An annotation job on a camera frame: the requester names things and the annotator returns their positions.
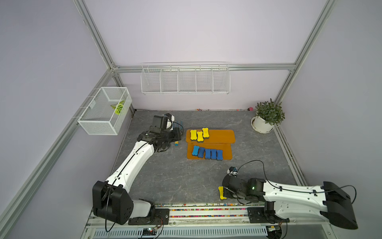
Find yellow eraser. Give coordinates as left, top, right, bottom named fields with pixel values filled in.
left=197, top=131, right=204, bottom=142
left=190, top=129, right=198, bottom=141
left=202, top=127, right=210, bottom=139
left=218, top=186, right=227, bottom=200

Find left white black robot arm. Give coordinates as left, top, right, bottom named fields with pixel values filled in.
left=92, top=113, right=183, bottom=225

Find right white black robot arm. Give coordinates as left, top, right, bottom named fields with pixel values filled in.
left=222, top=174, right=358, bottom=230

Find orange wooden two-tier shelf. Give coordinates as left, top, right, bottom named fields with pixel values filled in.
left=186, top=129, right=236, bottom=160

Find blue garden hand rake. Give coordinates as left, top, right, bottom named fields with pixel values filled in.
left=174, top=121, right=184, bottom=146

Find blue eraser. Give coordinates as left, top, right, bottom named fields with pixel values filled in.
left=216, top=150, right=223, bottom=161
left=211, top=149, right=217, bottom=160
left=205, top=148, right=211, bottom=159
left=192, top=145, right=200, bottom=156
left=198, top=147, right=206, bottom=158

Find green item in basket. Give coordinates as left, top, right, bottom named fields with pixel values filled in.
left=111, top=100, right=125, bottom=115

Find potted green plant white pot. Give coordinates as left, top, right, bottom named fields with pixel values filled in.
left=251, top=99, right=285, bottom=134

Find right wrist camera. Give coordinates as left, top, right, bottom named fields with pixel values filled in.
left=227, top=166, right=238, bottom=177

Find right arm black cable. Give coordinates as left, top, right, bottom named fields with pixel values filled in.
left=235, top=159, right=357, bottom=196

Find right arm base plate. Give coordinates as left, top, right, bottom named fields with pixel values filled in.
left=247, top=207, right=290, bottom=224

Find white vented cable duct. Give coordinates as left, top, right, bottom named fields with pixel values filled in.
left=91, top=226, right=268, bottom=239

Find aluminium rail frame front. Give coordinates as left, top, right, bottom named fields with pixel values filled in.
left=85, top=203, right=329, bottom=229

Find white wire wall shelf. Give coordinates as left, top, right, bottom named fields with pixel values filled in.
left=140, top=63, right=231, bottom=94

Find white mesh wall basket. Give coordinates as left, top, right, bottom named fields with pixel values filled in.
left=77, top=87, right=132, bottom=135

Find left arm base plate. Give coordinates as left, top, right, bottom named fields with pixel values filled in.
left=128, top=209, right=170, bottom=226

